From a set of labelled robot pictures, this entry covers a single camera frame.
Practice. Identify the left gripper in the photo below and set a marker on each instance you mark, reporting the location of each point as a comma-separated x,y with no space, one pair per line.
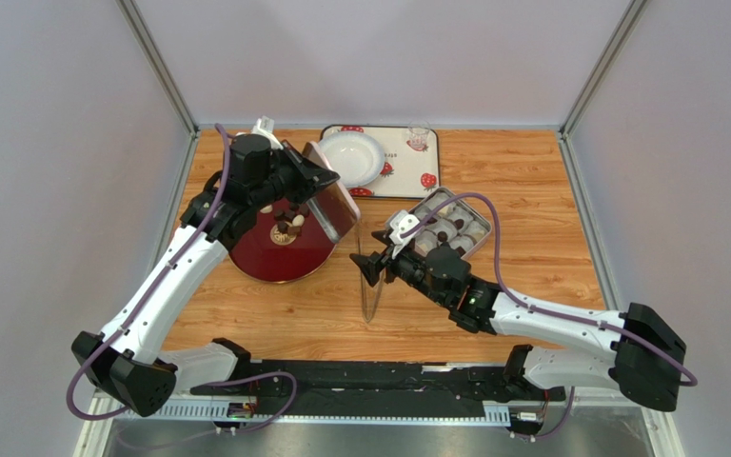
309,175

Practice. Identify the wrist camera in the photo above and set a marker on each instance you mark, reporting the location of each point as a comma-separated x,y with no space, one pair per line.
398,227
264,126

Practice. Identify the strawberry pattern tray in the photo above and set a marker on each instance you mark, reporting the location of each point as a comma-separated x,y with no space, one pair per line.
407,173

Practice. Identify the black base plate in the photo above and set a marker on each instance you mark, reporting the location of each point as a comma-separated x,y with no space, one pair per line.
381,389

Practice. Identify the white paper plate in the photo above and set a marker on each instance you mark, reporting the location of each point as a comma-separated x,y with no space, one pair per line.
357,157

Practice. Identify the red round tray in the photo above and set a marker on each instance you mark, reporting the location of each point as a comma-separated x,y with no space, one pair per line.
286,244

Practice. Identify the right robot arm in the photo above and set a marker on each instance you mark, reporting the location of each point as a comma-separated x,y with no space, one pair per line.
634,352

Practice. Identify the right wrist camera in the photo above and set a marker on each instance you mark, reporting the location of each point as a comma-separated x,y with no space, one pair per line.
398,227

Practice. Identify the silver tin lid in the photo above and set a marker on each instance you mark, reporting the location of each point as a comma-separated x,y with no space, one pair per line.
332,213

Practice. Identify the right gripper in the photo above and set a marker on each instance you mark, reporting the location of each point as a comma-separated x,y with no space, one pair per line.
388,266

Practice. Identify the small clear glass cup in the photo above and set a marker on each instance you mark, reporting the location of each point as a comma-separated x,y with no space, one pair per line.
418,132

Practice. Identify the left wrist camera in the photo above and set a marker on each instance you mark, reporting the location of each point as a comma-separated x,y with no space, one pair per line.
264,126

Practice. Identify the pink chocolate tin box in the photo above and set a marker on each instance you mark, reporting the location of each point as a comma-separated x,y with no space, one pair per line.
458,224

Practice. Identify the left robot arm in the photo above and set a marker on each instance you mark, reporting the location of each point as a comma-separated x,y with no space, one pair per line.
125,358

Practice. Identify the aluminium frame rail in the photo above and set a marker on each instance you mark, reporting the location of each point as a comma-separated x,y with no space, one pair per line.
281,407

